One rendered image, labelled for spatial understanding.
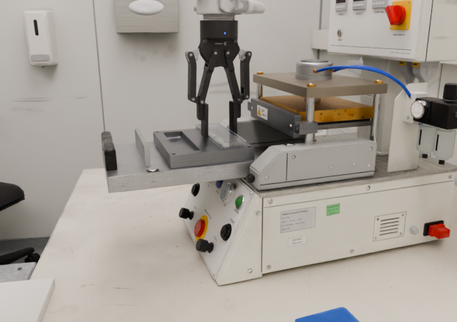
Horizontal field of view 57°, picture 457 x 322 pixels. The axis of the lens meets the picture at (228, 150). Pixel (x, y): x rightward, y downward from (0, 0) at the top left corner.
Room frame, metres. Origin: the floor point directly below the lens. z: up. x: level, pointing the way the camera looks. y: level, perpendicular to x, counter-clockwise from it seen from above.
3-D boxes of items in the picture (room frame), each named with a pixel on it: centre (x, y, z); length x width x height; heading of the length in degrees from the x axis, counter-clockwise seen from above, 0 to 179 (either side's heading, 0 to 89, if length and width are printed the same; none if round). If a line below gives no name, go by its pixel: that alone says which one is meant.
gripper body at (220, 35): (0.87, 0.02, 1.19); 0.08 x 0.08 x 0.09
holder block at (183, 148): (0.86, 0.06, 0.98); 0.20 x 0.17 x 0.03; 18
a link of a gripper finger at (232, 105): (0.88, -0.01, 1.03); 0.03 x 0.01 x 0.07; 19
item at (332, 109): (0.93, -0.19, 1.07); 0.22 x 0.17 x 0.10; 18
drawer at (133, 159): (0.84, 0.10, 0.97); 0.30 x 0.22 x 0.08; 108
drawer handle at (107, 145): (0.80, 0.23, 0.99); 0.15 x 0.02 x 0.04; 18
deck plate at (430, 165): (0.95, -0.22, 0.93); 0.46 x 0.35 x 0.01; 108
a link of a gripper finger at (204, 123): (0.86, 0.05, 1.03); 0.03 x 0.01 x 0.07; 19
